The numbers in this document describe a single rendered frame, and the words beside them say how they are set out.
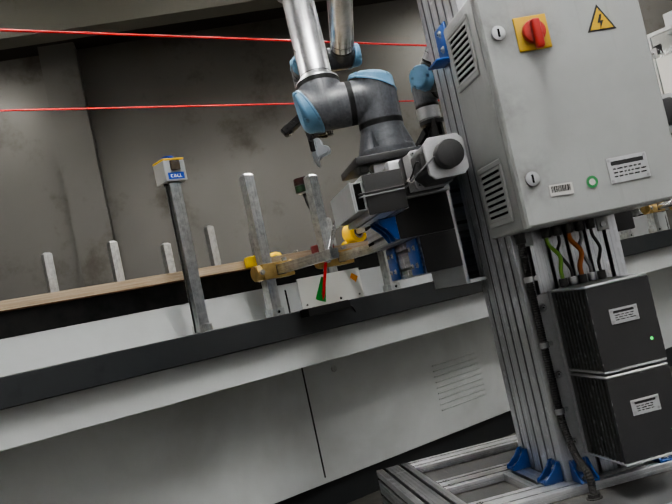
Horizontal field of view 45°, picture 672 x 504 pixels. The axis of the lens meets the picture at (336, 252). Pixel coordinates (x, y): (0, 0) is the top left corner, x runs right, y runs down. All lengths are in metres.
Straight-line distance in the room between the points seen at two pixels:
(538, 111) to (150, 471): 1.58
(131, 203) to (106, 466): 4.96
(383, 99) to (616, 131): 0.66
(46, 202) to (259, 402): 4.90
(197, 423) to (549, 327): 1.26
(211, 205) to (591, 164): 5.83
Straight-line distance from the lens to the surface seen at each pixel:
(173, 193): 2.43
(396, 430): 3.07
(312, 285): 2.61
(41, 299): 2.40
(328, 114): 2.07
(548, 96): 1.63
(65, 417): 2.25
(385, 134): 2.06
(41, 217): 7.37
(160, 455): 2.56
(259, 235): 2.54
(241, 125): 7.39
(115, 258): 3.50
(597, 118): 1.66
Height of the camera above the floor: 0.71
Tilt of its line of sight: 3 degrees up
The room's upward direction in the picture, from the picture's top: 12 degrees counter-clockwise
